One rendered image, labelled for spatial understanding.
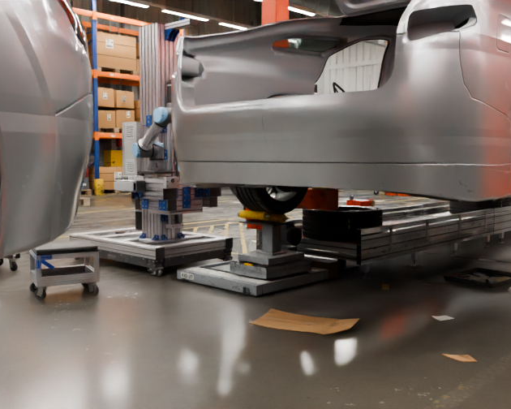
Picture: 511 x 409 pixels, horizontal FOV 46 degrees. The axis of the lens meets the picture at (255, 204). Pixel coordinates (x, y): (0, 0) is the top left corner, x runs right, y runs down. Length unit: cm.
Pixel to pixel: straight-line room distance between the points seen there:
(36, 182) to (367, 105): 165
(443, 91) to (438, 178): 35
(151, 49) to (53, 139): 399
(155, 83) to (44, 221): 394
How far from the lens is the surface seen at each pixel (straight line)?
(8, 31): 124
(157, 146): 489
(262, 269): 419
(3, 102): 121
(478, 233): 646
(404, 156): 259
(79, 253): 416
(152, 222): 523
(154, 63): 521
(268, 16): 512
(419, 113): 255
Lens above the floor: 93
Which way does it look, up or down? 5 degrees down
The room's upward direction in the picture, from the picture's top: straight up
